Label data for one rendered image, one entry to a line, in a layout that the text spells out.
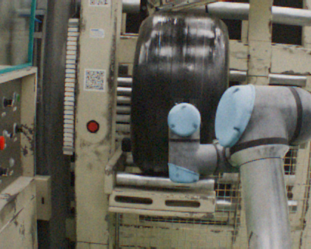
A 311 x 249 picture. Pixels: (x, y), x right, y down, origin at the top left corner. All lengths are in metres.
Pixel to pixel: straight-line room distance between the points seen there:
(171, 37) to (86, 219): 0.73
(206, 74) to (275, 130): 0.81
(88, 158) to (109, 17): 0.49
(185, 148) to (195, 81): 0.45
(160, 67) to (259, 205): 0.91
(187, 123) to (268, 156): 0.39
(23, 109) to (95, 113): 0.28
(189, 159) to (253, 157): 0.40
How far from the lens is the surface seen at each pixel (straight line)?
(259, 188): 1.15
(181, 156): 1.54
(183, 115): 1.51
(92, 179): 2.24
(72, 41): 2.20
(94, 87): 2.18
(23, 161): 2.10
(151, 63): 1.97
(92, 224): 2.29
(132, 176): 2.14
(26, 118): 2.07
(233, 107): 1.17
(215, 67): 1.97
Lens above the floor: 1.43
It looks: 7 degrees down
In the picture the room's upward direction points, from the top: 3 degrees clockwise
